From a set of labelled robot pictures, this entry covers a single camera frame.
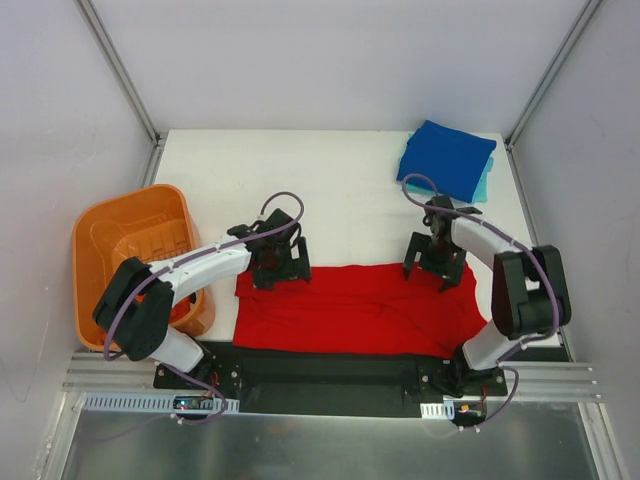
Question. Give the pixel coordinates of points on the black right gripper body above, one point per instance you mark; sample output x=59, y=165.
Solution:
x=435, y=263

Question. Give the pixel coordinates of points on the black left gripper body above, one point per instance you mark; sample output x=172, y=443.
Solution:
x=281, y=272

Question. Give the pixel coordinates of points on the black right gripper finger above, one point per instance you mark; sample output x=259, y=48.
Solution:
x=453, y=270
x=414, y=249

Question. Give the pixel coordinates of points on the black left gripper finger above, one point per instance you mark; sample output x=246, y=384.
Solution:
x=303, y=267
x=263, y=278

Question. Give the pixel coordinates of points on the red t-shirt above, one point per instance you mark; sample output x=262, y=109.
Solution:
x=359, y=309

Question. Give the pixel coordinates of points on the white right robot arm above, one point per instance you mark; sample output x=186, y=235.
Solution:
x=529, y=294

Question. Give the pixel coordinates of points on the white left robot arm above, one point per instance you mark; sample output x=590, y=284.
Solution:
x=135, y=308

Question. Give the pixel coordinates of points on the teal folded t-shirt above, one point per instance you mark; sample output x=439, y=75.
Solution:
x=480, y=194

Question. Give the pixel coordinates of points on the blue folded t-shirt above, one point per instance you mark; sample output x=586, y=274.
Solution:
x=452, y=160

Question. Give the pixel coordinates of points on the orange plastic basket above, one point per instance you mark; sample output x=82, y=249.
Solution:
x=151, y=224

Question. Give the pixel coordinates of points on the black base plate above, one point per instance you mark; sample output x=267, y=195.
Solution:
x=376, y=402

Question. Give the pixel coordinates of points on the left aluminium frame post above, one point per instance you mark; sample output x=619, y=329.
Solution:
x=113, y=59

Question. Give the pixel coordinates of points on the aluminium frame post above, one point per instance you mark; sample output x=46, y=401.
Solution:
x=573, y=36
x=113, y=59

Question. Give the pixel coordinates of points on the white slotted cable duct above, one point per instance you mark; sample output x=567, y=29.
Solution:
x=152, y=403

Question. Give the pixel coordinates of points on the right aluminium frame post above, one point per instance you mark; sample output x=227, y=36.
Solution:
x=573, y=36

